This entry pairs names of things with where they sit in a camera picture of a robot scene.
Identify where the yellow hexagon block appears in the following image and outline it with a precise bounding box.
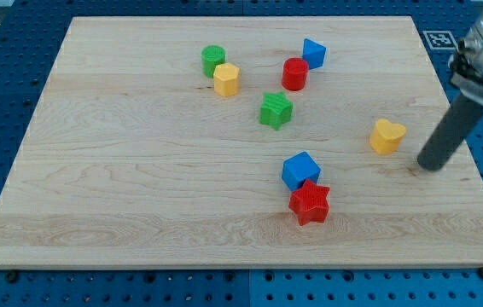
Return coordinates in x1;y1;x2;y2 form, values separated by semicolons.
213;63;240;97

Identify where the black white fiducial marker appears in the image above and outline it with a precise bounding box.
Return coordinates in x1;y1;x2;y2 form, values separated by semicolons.
423;30;457;50

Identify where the wooden board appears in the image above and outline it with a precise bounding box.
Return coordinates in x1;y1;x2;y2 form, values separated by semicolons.
0;16;483;270

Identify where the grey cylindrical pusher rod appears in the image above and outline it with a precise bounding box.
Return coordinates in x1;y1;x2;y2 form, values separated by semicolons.
416;94;483;171

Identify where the yellow heart block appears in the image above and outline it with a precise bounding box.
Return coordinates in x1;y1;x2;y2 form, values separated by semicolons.
369;119;407;155

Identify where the green cylinder block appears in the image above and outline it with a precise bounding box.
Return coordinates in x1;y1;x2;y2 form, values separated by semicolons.
201;45;226;78

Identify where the red cylinder block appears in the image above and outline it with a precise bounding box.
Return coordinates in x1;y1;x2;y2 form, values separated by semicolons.
282;57;309;91

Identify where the blue pentagon block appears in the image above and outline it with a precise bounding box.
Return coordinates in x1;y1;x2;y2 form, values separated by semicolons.
302;38;327;70

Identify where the blue cube block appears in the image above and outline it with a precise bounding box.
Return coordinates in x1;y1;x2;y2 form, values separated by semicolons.
282;152;321;191

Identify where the red star block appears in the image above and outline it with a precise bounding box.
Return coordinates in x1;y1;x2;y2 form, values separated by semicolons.
288;179;330;226

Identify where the green star block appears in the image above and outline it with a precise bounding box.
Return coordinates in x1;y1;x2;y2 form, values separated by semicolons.
259;92;293;130

